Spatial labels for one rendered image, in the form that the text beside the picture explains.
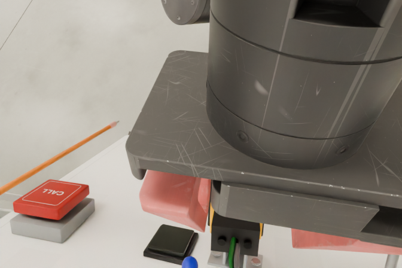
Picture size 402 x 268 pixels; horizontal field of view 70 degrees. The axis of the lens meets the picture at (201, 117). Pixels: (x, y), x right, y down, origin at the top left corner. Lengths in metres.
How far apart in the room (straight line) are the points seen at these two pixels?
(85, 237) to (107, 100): 1.45
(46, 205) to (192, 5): 0.22
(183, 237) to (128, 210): 0.09
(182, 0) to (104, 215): 0.24
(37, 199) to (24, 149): 1.57
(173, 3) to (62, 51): 1.86
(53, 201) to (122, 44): 1.64
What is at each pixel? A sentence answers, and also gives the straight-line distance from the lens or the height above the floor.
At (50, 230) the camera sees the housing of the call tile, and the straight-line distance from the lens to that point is 0.32.
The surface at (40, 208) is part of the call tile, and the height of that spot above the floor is 1.13.
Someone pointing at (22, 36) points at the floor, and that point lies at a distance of 2.36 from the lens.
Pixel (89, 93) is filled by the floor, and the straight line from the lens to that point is 1.81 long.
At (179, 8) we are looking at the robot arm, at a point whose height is 1.22.
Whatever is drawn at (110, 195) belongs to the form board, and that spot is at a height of 1.05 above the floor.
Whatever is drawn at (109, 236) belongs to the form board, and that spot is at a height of 1.10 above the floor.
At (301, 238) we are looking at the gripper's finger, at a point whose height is 1.22.
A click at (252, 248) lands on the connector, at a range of 0.20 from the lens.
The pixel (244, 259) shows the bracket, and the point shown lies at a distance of 0.27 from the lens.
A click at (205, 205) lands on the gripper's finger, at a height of 1.21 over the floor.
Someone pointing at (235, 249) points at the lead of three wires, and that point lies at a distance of 0.19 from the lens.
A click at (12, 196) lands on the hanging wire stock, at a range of 1.56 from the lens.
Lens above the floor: 1.39
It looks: 66 degrees down
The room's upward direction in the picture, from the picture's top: 22 degrees counter-clockwise
